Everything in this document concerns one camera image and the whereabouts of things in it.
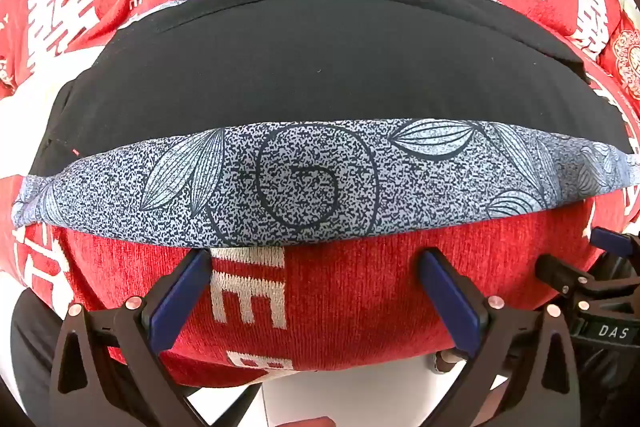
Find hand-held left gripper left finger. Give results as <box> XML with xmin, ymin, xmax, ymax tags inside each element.
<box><xmin>49</xmin><ymin>248</ymin><xmax>214</xmax><ymax>427</ymax></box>

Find red printed blanket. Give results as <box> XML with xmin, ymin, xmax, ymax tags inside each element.
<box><xmin>0</xmin><ymin>0</ymin><xmax>640</xmax><ymax>389</ymax></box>

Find black pants with floral waistband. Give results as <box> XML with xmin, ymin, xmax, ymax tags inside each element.
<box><xmin>11</xmin><ymin>0</ymin><xmax>640</xmax><ymax>249</ymax></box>

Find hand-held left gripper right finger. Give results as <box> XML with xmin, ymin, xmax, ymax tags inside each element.
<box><xmin>417</xmin><ymin>248</ymin><xmax>583</xmax><ymax>427</ymax></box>

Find black cable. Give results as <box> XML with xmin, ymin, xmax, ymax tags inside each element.
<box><xmin>212</xmin><ymin>383</ymin><xmax>263</xmax><ymax>427</ymax></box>

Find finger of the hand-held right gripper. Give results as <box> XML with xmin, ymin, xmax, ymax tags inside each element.
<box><xmin>589</xmin><ymin>228</ymin><xmax>640</xmax><ymax>259</ymax></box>
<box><xmin>534</xmin><ymin>254</ymin><xmax>603</xmax><ymax>305</ymax></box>

